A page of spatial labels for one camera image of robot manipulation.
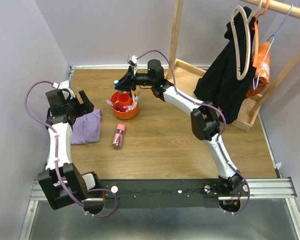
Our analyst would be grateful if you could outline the black garment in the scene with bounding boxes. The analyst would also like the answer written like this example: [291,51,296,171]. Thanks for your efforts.
[193,6,260,125]

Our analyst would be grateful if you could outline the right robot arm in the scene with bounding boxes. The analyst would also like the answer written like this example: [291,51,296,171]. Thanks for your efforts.
[113,59,243,196]

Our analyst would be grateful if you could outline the orange hanger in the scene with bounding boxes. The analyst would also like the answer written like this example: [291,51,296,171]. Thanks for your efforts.
[252,0,270,68]

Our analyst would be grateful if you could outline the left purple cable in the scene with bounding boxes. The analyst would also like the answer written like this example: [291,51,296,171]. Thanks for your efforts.
[24,80,119,218]

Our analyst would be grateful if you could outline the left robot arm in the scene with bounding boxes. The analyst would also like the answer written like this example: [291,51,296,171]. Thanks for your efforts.
[37,88,101,210]

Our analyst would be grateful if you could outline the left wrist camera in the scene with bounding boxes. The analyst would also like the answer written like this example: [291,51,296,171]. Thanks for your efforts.
[52,80,75,99]

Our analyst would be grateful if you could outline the pink capped white marker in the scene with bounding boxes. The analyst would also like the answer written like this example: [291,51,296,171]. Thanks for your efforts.
[123,105,135,110]

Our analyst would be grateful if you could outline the orange garment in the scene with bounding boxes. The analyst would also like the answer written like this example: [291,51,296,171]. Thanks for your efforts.
[245,41,271,99]

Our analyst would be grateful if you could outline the purple cable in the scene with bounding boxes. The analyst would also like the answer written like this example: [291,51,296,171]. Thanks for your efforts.
[137,50,251,216]
[24,80,119,218]

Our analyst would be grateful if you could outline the yellow capped white marker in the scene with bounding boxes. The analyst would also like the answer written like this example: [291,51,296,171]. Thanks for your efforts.
[131,90,135,103]

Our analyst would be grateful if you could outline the wooden clothes rack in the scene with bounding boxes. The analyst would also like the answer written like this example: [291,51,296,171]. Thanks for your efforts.
[165,0,300,132]

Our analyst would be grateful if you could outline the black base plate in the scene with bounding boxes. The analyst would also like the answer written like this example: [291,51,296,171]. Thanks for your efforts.
[98,178,248,209]

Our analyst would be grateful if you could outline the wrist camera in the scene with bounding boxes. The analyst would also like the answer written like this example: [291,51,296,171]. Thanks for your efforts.
[52,80,75,99]
[127,54,139,75]

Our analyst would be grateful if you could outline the blue jar grey lid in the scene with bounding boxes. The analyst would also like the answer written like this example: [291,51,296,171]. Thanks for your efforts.
[113,80,120,86]

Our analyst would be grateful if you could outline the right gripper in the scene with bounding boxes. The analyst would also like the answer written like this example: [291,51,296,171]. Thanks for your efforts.
[114,66,154,94]

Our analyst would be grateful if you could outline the aluminium rail frame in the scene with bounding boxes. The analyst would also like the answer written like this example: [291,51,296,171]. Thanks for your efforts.
[20,178,300,240]

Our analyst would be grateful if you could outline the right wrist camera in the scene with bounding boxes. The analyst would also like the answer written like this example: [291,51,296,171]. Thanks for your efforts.
[127,54,139,75]

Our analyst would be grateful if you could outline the blue wire hanger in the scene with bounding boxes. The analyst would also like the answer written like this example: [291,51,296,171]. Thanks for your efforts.
[251,4,294,95]

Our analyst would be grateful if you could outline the purple cloth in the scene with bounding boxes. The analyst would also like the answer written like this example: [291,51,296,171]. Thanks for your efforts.
[70,109,102,145]

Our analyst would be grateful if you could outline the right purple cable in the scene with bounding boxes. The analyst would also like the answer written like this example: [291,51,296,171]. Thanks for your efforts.
[137,50,251,216]

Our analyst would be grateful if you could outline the beige wooden hanger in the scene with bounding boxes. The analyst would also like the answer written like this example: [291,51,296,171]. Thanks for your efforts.
[230,0,265,81]

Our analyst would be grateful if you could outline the pink lidded marker bottle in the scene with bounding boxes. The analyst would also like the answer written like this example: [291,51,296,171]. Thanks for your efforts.
[112,123,126,148]

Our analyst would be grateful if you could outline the blue capped white marker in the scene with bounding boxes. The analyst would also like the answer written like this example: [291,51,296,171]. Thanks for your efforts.
[133,96,140,107]

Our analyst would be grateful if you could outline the red pen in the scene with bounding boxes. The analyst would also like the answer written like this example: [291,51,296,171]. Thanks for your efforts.
[105,99,122,112]

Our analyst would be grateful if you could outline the orange round desk organizer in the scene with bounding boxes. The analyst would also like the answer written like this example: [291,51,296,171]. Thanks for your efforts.
[110,91,139,120]

